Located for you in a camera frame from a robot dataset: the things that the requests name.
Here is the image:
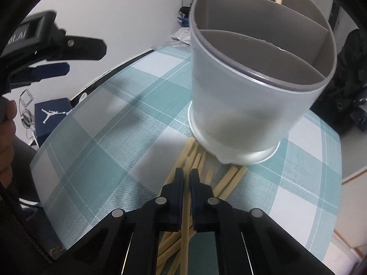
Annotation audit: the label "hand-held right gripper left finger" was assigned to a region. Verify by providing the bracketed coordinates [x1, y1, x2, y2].
[43, 168, 184, 275]

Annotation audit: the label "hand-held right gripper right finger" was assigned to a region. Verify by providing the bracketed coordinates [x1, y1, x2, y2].
[190, 168, 336, 275]

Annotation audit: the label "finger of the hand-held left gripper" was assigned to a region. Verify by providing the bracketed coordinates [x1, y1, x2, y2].
[5, 62, 70, 93]
[48, 34, 107, 61]

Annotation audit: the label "pile of wooden chopsticks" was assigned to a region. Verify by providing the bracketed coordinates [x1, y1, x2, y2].
[156, 137, 249, 275]

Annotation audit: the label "white grey divided utensil holder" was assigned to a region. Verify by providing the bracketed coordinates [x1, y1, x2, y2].
[187, 0, 338, 166]

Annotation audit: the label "person's left hand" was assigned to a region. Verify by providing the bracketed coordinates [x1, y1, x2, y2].
[0, 100, 17, 190]

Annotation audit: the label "small white square device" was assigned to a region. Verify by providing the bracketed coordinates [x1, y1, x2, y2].
[19, 89, 34, 108]

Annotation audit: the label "blue shoe box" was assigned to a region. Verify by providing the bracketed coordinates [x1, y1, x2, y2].
[34, 99, 74, 148]

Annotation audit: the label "teal white checked tablecloth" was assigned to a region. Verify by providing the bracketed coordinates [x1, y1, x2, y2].
[29, 41, 343, 275]

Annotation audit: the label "clear plastic bag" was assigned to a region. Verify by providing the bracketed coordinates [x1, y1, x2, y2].
[171, 28, 192, 45]

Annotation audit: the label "black zip jacket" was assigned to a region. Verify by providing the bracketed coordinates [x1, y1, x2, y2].
[0, 137, 56, 275]

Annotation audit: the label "black bag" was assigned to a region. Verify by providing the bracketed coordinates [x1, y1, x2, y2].
[310, 29, 367, 136]

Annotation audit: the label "tangled thin cables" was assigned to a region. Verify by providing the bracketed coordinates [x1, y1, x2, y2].
[19, 108, 38, 141]

